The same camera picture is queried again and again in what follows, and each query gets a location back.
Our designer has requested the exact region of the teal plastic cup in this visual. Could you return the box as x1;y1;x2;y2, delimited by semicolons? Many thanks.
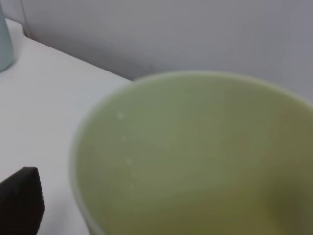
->
0;6;14;72

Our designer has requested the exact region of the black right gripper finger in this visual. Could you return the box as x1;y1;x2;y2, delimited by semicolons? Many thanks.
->
0;167;45;235

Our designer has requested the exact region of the pale green plastic cup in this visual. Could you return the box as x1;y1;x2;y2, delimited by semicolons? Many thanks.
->
69;71;313;235

